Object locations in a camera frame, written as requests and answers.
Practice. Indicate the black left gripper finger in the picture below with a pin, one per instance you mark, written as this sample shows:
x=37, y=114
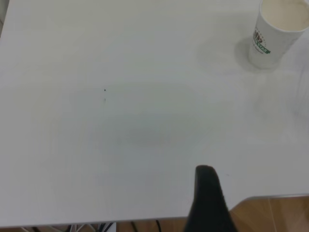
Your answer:
x=207, y=205

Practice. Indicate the white paper coffee cup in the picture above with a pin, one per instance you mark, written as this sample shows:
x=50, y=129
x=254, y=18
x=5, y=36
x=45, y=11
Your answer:
x=270, y=41

